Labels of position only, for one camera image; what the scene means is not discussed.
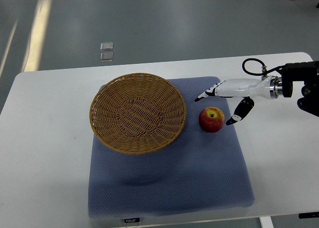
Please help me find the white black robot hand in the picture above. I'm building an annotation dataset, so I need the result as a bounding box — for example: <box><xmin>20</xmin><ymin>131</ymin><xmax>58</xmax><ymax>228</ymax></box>
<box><xmin>194</xmin><ymin>76</ymin><xmax>277</xmax><ymax>125</ymax></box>

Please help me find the red apple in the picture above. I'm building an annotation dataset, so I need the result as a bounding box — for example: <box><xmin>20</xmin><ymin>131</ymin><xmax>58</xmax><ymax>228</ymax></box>
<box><xmin>198</xmin><ymin>107</ymin><xmax>225</xmax><ymax>133</ymax></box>

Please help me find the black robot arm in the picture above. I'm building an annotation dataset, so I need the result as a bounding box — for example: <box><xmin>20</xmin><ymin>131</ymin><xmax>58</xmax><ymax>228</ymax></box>
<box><xmin>274</xmin><ymin>61</ymin><xmax>319</xmax><ymax>116</ymax></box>

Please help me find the woven wicker basket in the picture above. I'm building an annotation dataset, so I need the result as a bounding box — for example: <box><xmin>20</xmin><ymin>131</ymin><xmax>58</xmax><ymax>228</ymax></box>
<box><xmin>89</xmin><ymin>73</ymin><xmax>187</xmax><ymax>155</ymax></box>

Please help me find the blue grey cushion mat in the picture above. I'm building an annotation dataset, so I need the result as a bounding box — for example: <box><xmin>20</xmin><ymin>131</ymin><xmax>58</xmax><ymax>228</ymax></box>
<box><xmin>88</xmin><ymin>76</ymin><xmax>255</xmax><ymax>219</ymax></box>

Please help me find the white table leg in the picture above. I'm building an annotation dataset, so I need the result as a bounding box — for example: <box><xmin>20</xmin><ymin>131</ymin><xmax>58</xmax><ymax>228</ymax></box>
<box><xmin>259</xmin><ymin>217</ymin><xmax>274</xmax><ymax>228</ymax></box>

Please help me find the black table control panel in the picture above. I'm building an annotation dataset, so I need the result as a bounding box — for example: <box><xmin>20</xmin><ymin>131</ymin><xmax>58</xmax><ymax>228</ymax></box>
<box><xmin>299</xmin><ymin>212</ymin><xmax>319</xmax><ymax>219</ymax></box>

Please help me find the upper silver floor plate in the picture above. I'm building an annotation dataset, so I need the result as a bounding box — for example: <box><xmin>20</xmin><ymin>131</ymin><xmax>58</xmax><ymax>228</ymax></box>
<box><xmin>100</xmin><ymin>42</ymin><xmax>113</xmax><ymax>51</ymax></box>

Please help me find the silver floor plate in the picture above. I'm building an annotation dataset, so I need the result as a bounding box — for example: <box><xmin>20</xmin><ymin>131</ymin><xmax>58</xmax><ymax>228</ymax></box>
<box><xmin>100</xmin><ymin>51</ymin><xmax>114</xmax><ymax>61</ymax></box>
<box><xmin>100</xmin><ymin>42</ymin><xmax>113</xmax><ymax>51</ymax></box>

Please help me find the lower silver floor plate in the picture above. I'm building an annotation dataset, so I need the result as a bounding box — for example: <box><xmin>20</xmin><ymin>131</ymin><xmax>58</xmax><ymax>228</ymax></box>
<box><xmin>100</xmin><ymin>51</ymin><xmax>114</xmax><ymax>61</ymax></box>

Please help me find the black table brand label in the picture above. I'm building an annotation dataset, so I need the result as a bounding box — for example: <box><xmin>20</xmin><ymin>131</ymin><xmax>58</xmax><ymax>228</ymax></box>
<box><xmin>124</xmin><ymin>218</ymin><xmax>140</xmax><ymax>224</ymax></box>

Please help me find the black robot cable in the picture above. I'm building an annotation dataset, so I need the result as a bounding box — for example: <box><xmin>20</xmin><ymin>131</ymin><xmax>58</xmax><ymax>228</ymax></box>
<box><xmin>242</xmin><ymin>58</ymin><xmax>285</xmax><ymax>77</ymax></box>

